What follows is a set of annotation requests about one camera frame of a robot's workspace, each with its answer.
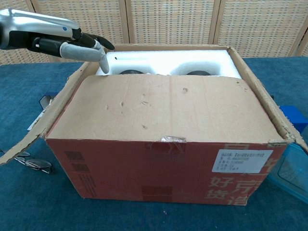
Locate black round item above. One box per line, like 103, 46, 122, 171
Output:
119, 69, 144, 76
186, 70, 210, 76

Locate woven folding screen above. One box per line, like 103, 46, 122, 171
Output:
0, 0, 308, 66

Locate solid blue box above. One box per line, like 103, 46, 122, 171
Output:
280, 105, 308, 132

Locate clear blue plastic lid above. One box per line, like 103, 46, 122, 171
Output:
269, 143, 308, 204

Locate red cardboard box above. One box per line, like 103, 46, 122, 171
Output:
0, 43, 308, 207

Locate white foam insert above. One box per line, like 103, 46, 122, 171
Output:
95, 49, 242, 80

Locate blue glasses case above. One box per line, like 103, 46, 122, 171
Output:
39, 92, 55, 109

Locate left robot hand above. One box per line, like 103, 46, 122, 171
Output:
0, 8, 116, 74

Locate black-rimmed eyeglasses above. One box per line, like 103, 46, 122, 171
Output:
13, 151, 53, 175

